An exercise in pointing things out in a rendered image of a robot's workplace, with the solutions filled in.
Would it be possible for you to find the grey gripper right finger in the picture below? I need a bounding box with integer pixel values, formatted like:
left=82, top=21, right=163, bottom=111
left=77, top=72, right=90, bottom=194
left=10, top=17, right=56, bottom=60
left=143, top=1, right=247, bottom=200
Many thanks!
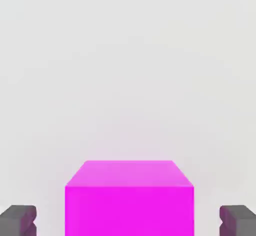
left=219, top=204, right=256, bottom=236

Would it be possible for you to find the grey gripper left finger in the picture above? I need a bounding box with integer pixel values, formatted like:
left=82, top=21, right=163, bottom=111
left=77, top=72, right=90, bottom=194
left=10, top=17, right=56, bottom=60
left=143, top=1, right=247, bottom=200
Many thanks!
left=0, top=204, right=38, bottom=236

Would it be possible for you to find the small magenta cube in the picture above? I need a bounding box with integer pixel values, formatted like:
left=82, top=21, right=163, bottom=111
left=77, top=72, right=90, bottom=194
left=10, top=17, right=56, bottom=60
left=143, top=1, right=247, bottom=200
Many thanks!
left=64, top=159, right=195, bottom=236

